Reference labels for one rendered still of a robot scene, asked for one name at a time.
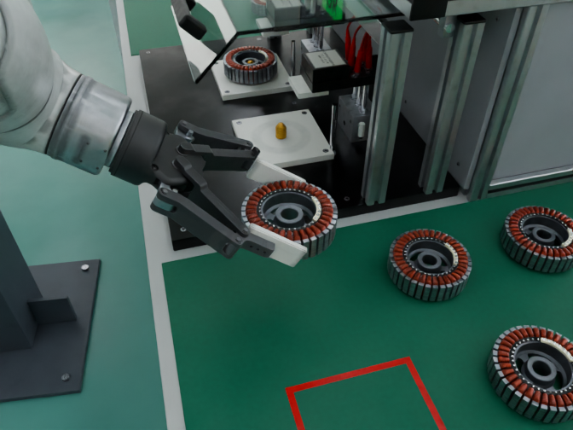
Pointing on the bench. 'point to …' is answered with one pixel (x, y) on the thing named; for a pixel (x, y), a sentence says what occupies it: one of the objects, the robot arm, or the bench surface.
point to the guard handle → (188, 18)
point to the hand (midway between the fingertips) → (286, 215)
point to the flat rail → (373, 27)
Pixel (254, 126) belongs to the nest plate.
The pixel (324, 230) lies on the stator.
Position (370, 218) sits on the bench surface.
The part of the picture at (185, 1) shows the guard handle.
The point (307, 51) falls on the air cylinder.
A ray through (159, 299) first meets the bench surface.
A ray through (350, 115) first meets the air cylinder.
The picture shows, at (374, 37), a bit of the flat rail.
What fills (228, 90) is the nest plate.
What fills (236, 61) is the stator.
